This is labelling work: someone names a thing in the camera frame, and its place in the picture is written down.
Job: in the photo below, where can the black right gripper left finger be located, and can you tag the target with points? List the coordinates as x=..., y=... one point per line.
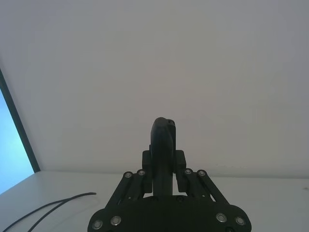
x=160, y=154

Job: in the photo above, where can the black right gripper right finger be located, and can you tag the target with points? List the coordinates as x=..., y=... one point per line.
x=193, y=186

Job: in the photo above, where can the black-framed monitor with lit screen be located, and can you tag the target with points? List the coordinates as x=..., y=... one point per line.
x=12, y=145

